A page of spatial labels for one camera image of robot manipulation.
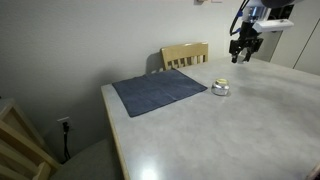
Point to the dark blue cloth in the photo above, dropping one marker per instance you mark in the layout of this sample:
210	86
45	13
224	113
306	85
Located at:
151	91

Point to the white wall outlet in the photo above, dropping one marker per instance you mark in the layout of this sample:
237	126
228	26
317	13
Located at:
66	121

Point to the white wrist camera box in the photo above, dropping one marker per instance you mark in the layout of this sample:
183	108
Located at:
272	25

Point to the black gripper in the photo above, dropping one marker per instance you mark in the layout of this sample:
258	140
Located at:
249	38

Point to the wooden chair with grey seat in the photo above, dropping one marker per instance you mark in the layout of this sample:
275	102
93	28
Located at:
25	156

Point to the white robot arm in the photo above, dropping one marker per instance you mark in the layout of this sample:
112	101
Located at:
251	20

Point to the wooden chair at wall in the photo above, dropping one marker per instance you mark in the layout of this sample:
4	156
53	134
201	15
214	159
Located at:
182	55

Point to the silver metal jar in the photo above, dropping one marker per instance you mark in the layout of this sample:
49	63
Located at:
220	87

